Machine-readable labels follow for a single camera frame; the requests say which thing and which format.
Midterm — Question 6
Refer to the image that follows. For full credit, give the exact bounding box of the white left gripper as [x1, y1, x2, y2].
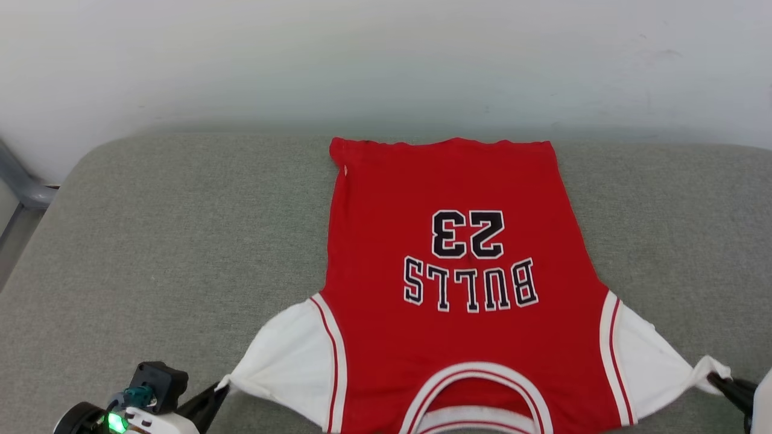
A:
[107, 383, 230, 434]

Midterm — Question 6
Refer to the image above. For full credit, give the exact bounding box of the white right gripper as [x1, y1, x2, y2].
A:
[707, 368, 772, 434]

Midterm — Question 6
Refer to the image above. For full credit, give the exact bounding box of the red white Bulls jersey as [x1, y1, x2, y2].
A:
[217, 137, 733, 434]

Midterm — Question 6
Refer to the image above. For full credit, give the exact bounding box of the black round motor housing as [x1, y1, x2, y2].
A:
[53, 402, 109, 434]

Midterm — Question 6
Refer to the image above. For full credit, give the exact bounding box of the teal connector with black cable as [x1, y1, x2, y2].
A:
[109, 386, 156, 417]

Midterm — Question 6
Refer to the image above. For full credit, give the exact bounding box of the grey metal frame post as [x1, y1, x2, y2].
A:
[0, 140, 59, 290]

